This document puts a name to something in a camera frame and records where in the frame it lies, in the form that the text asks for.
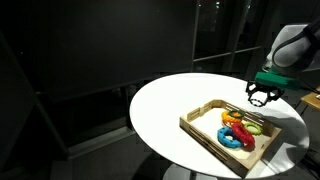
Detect orange ring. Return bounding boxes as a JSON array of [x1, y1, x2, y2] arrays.
[[220, 110, 244, 127]]

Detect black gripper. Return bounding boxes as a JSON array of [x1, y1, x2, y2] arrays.
[[246, 81, 283, 104]]

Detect white table pedestal base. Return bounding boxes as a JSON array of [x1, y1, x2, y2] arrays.
[[162, 164, 198, 180]]

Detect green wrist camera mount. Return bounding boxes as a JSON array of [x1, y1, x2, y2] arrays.
[[254, 71, 301, 90]]

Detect wooden slatted tray box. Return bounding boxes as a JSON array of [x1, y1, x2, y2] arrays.
[[180, 100, 282, 178]]

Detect wooden side table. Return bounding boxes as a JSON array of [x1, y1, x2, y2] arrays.
[[301, 93, 320, 110]]

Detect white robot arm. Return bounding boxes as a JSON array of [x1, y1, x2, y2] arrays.
[[246, 18, 320, 107]]

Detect blue ring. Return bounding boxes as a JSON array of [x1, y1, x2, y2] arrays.
[[216, 126, 245, 149]]

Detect dark green small ring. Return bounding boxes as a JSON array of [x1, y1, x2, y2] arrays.
[[228, 109, 246, 119]]

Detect red ring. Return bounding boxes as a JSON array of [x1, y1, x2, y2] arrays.
[[231, 122, 256, 148]]

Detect black and white ring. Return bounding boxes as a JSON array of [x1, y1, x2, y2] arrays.
[[250, 97, 264, 107]]

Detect lime green ring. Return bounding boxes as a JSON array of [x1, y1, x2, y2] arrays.
[[242, 122, 263, 136]]

